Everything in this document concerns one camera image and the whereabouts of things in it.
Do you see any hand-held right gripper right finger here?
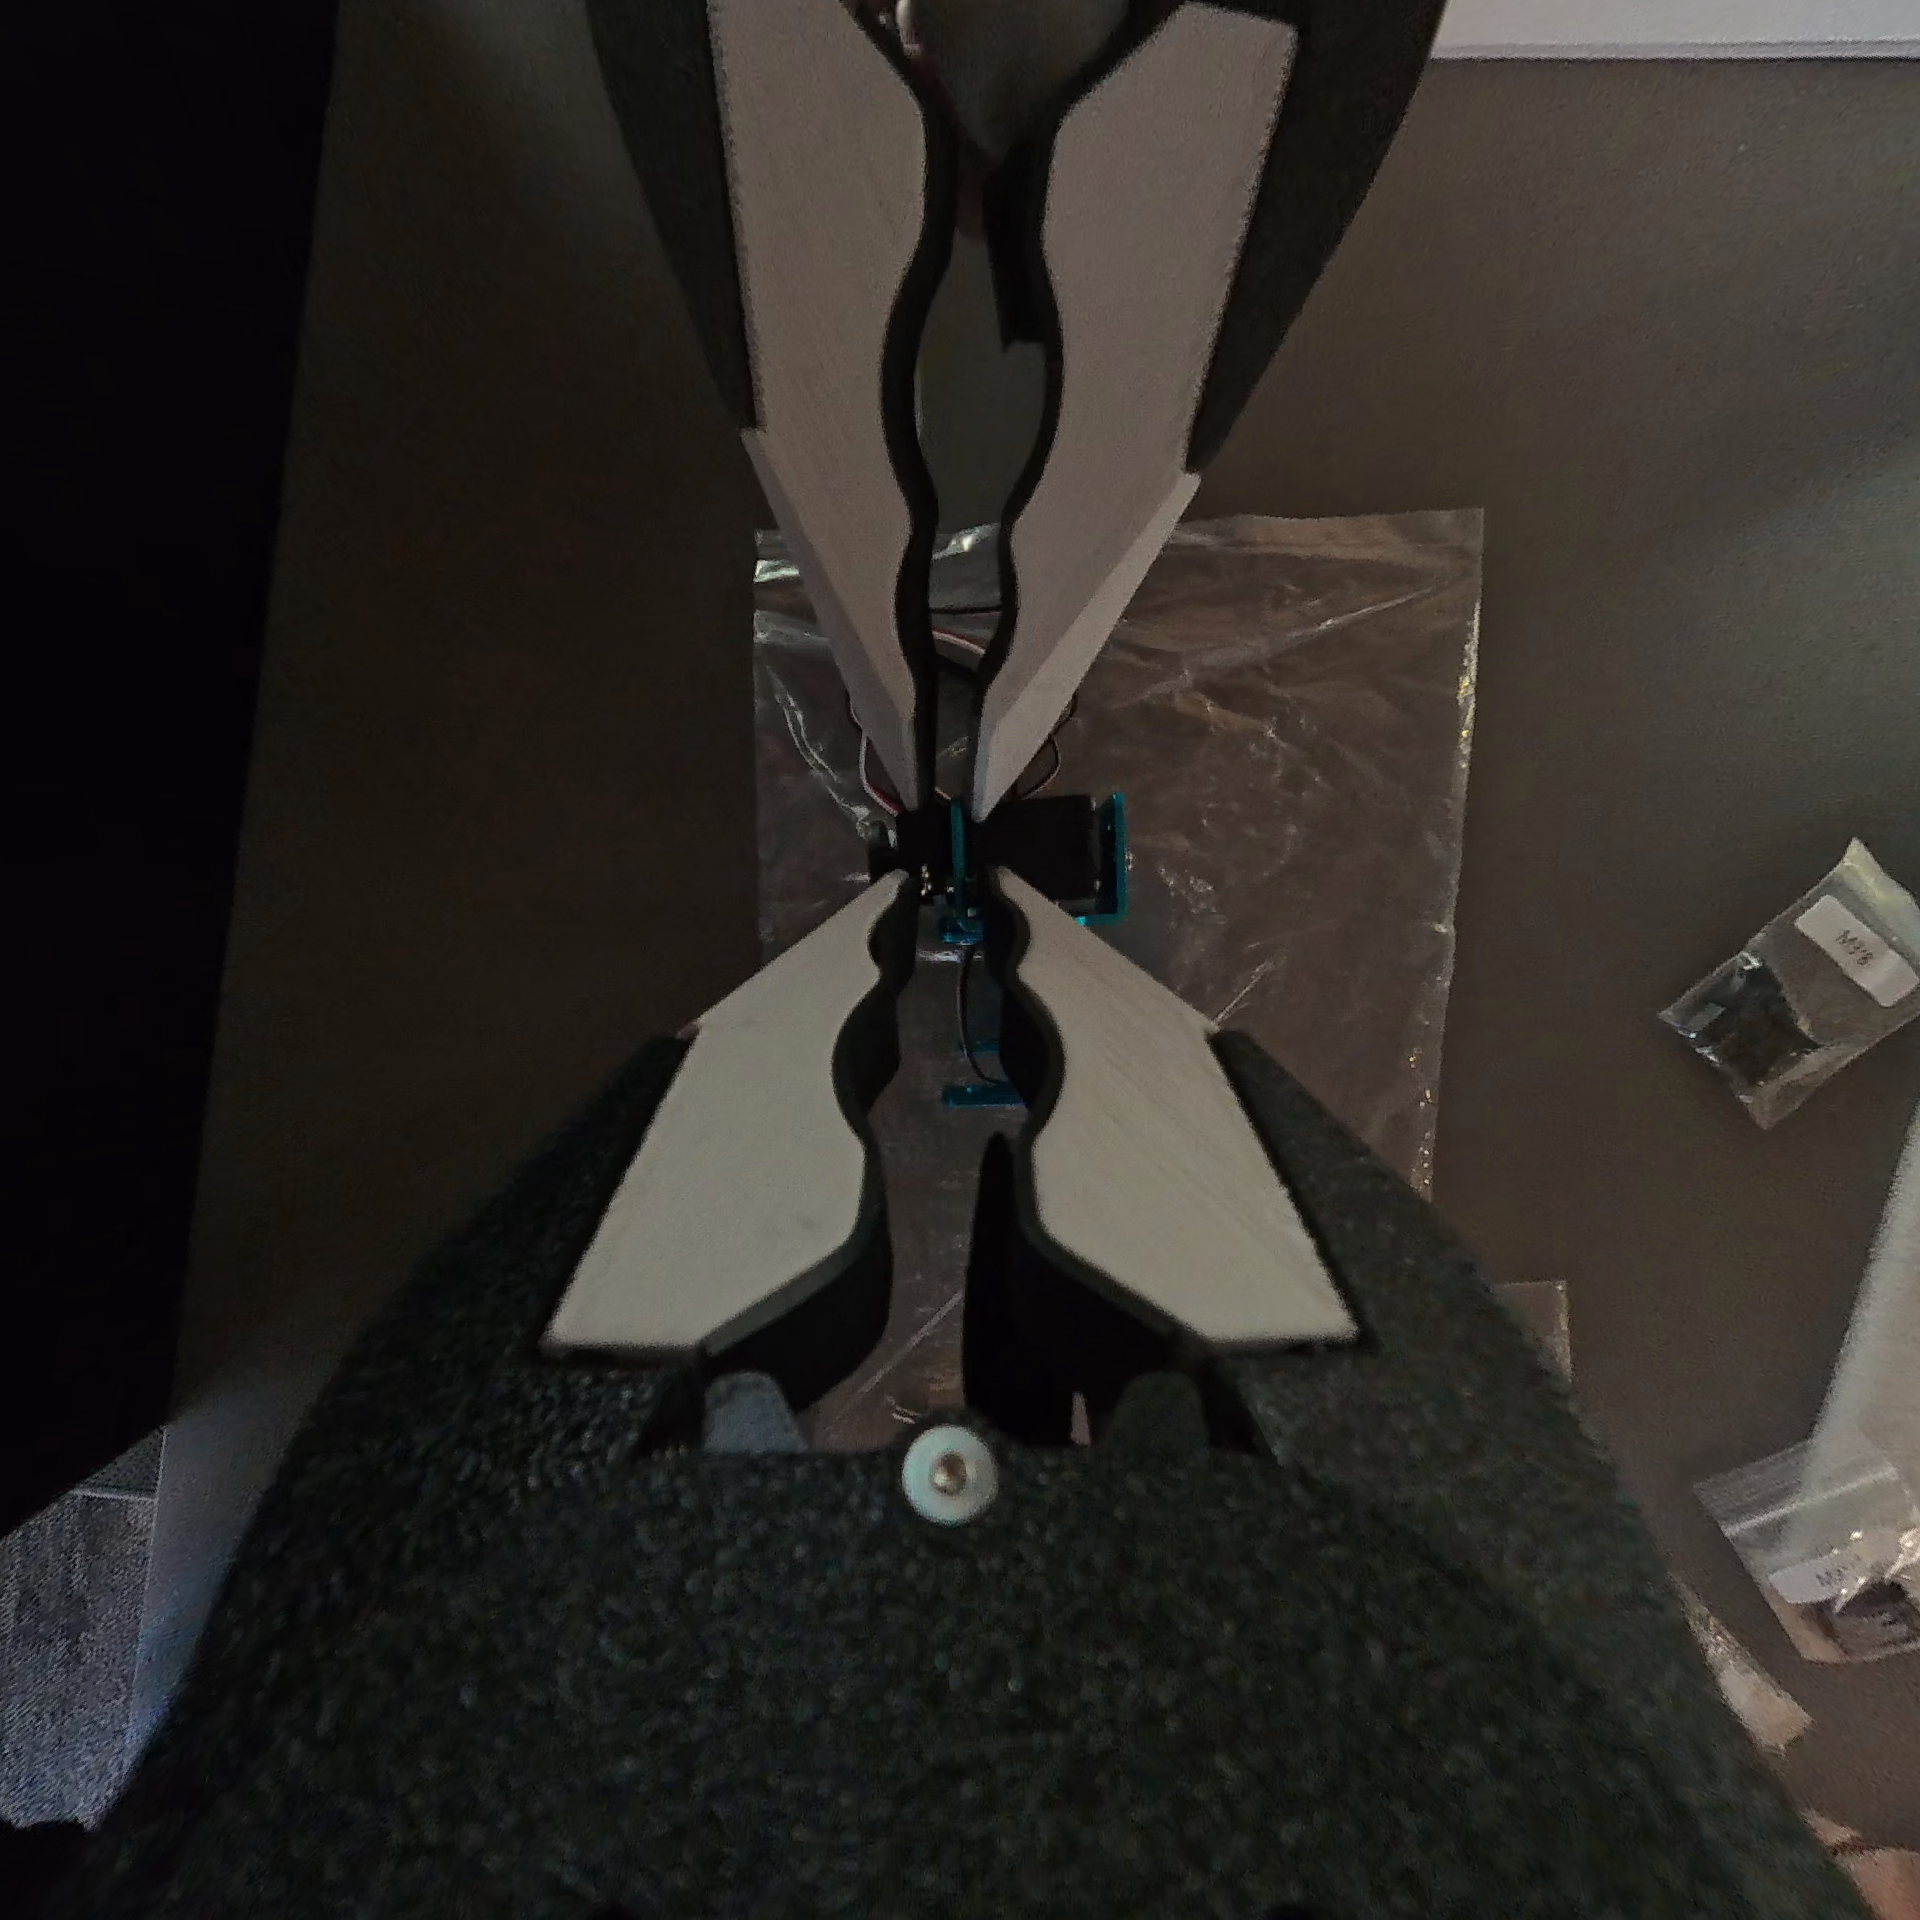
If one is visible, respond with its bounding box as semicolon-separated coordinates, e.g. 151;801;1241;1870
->
997;877;1365;1353

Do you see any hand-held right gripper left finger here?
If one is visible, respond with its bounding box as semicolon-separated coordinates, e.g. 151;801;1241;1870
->
537;872;922;1359

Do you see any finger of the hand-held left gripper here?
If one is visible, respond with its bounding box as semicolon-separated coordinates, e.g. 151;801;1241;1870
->
705;0;954;824
966;0;1298;824

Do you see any blue perforated metal bracket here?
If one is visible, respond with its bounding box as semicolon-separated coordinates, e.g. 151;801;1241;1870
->
901;799;1004;1116

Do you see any white instruction manual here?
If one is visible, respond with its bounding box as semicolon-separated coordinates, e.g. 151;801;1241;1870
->
1423;0;1920;62

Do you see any large clear plastic bag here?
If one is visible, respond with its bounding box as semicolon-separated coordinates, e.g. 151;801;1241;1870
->
749;507;1489;1419

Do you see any zip bag with black parts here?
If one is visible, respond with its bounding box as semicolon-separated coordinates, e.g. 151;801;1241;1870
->
1657;836;1920;1129

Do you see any white foam sheet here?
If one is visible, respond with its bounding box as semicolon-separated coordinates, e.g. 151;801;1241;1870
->
1809;1111;1920;1518

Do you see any pile of clear screw bags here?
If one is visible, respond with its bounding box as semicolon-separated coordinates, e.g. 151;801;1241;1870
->
1500;1277;1920;1920

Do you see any red white black servo cable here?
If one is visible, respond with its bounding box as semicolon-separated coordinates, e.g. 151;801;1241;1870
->
839;599;1082;1081

